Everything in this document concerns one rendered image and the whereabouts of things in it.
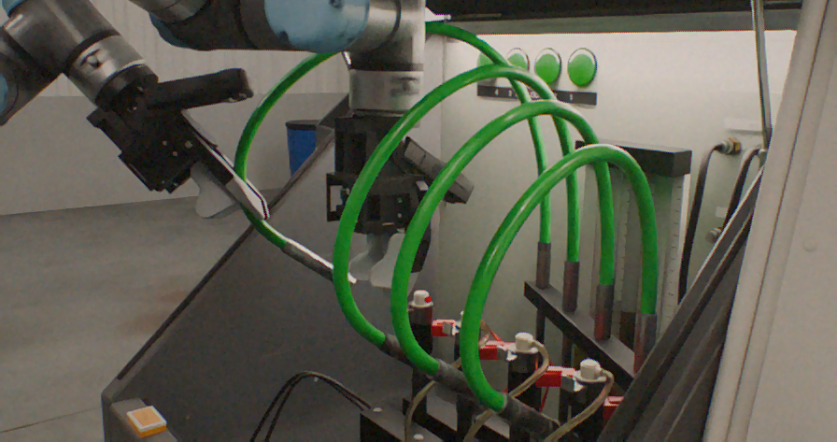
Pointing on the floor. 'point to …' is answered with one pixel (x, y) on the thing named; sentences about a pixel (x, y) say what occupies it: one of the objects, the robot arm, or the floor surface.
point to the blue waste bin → (300, 142)
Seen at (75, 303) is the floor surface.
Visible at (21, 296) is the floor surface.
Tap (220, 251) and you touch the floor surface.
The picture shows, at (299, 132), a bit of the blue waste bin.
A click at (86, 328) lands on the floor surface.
